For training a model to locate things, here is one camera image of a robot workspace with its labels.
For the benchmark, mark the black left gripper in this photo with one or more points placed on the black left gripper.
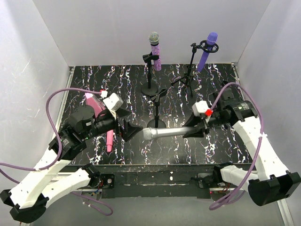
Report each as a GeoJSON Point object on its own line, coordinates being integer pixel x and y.
{"type": "Point", "coordinates": [120, 129]}

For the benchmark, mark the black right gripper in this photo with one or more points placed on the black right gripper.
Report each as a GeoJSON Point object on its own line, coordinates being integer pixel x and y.
{"type": "Point", "coordinates": [204, 125]}

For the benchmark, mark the pink microphone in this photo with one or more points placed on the pink microphone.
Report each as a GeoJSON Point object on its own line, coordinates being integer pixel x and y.
{"type": "Point", "coordinates": [109, 140]}

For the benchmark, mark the silver microphone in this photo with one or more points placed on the silver microphone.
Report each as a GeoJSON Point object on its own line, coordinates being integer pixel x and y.
{"type": "Point", "coordinates": [155, 133]}

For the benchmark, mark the round base stand with scissor clamp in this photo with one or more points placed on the round base stand with scissor clamp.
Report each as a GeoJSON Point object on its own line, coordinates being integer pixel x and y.
{"type": "Point", "coordinates": [157, 122]}

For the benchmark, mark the round base stand with clip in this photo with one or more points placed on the round base stand with clip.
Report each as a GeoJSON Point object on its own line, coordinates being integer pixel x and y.
{"type": "Point", "coordinates": [149, 88]}

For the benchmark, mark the purple glitter microphone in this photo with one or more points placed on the purple glitter microphone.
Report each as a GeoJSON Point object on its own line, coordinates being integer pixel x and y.
{"type": "Point", "coordinates": [155, 49]}

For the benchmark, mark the small tripod stand ring clamp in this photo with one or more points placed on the small tripod stand ring clamp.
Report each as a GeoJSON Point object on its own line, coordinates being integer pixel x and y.
{"type": "Point", "coordinates": [227, 93]}

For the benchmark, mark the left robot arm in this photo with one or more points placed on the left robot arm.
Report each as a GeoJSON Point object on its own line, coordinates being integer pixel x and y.
{"type": "Point", "coordinates": [30, 198]}

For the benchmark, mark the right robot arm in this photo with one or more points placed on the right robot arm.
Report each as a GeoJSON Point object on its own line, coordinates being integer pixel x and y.
{"type": "Point", "coordinates": [268, 179]}

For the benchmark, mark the tall tripod microphone stand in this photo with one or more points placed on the tall tripod microphone stand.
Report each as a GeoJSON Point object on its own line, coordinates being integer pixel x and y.
{"type": "Point", "coordinates": [188, 76]}

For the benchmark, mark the pink microphone case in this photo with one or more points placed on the pink microphone case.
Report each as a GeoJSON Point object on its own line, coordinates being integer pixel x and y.
{"type": "Point", "coordinates": [95, 103]}

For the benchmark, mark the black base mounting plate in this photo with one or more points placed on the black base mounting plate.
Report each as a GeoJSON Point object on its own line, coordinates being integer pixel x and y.
{"type": "Point", "coordinates": [177, 180]}

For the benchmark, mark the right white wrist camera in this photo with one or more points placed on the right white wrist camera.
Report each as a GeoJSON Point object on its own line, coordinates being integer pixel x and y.
{"type": "Point", "coordinates": [202, 110]}

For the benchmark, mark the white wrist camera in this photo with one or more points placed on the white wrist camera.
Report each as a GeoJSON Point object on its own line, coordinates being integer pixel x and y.
{"type": "Point", "coordinates": [202, 110]}
{"type": "Point", "coordinates": [112, 102]}

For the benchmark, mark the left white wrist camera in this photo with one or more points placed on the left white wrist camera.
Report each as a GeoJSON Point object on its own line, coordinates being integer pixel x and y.
{"type": "Point", "coordinates": [112, 102]}

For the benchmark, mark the aluminium rail frame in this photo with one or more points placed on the aluminium rail frame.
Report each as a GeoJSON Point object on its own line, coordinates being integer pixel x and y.
{"type": "Point", "coordinates": [221, 145]}

